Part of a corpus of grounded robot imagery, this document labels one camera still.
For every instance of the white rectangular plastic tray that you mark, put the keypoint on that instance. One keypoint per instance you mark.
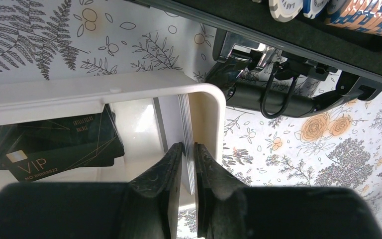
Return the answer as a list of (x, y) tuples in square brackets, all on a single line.
[(148, 118)]

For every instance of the black poker chip case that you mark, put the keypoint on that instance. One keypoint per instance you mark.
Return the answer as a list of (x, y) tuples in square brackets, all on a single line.
[(297, 69)]

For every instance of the blue white poker chip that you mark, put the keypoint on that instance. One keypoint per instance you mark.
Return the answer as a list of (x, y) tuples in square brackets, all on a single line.
[(313, 8)]

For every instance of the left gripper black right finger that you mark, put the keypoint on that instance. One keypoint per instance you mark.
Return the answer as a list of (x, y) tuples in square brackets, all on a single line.
[(229, 209)]

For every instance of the orange blue chip stack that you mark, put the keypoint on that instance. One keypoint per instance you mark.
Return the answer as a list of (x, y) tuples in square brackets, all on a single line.
[(358, 15)]

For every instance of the black VIP card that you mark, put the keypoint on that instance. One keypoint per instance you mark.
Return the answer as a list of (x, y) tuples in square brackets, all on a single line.
[(34, 150)]

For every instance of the stack of cards edgewise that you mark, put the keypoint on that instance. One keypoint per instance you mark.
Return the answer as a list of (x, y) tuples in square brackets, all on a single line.
[(188, 164)]

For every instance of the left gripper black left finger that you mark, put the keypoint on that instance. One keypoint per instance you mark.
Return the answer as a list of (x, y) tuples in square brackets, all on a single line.
[(144, 208)]

